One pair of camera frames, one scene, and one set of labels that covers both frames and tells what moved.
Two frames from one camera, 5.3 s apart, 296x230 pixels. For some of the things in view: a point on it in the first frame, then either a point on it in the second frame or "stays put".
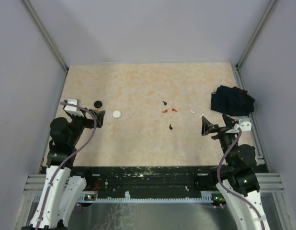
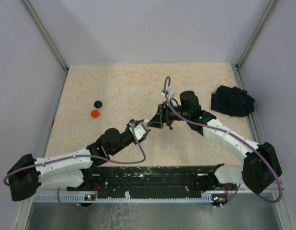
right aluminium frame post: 238,73 stays put
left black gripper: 90,122 → 130,121
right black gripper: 207,127 → 162,116
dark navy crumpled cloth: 232,101 stays put
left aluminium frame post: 47,40 stays put
